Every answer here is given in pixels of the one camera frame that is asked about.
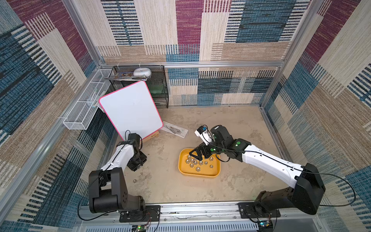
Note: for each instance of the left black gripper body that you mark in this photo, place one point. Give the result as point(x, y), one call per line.
point(136, 160)

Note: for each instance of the pink framed whiteboard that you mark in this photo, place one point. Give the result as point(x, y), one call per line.
point(132, 108)

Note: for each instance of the yellow plastic storage box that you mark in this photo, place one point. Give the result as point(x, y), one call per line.
point(185, 169)

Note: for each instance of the wooden whiteboard easel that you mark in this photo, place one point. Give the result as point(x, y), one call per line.
point(155, 134)

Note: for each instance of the white round device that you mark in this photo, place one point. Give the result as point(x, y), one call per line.
point(142, 72)

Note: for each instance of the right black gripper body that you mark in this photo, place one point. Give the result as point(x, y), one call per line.
point(204, 147)

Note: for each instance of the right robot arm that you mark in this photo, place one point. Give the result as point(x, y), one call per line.
point(305, 186)

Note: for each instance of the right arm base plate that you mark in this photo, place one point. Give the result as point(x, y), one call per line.
point(255, 210)

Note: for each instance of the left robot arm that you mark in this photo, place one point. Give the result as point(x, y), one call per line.
point(107, 189)

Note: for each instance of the black mesh shelf rack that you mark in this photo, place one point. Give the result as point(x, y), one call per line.
point(122, 76)

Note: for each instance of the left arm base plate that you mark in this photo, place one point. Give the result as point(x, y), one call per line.
point(150, 214)

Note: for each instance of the white wire basket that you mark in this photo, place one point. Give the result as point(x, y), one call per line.
point(86, 106)

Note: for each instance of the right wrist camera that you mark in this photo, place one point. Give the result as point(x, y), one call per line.
point(204, 134)

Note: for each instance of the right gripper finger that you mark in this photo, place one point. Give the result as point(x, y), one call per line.
point(196, 151)
point(198, 157)

